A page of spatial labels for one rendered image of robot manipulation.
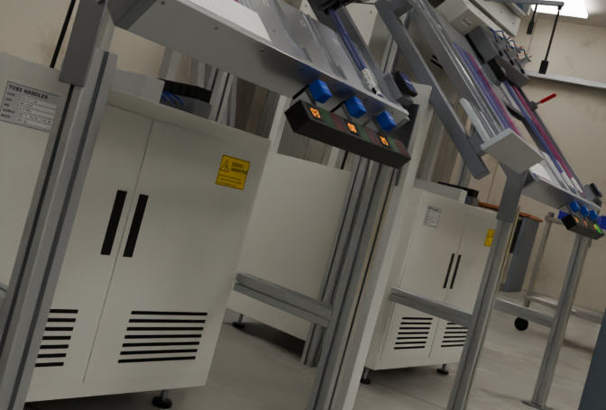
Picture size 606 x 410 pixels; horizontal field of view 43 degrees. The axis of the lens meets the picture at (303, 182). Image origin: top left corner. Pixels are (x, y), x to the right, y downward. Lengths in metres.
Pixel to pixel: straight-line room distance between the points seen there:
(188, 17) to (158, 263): 0.63
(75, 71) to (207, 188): 0.66
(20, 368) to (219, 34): 0.50
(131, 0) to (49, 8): 3.64
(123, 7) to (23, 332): 0.41
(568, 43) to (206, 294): 8.65
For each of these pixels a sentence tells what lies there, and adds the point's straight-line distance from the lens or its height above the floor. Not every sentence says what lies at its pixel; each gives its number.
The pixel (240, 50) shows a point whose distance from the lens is 1.11.
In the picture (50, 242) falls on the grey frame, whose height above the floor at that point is 0.40.
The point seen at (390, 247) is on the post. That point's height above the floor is 0.46.
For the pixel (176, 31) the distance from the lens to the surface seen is 1.04.
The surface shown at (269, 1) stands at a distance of 1.34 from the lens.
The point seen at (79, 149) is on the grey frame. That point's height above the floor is 0.52.
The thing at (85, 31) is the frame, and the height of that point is 0.65.
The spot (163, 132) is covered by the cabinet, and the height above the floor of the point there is 0.57.
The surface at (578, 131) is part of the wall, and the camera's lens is 9.74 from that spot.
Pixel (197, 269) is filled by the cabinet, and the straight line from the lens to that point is 1.60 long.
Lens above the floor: 0.55
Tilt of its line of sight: level
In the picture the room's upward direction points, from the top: 15 degrees clockwise
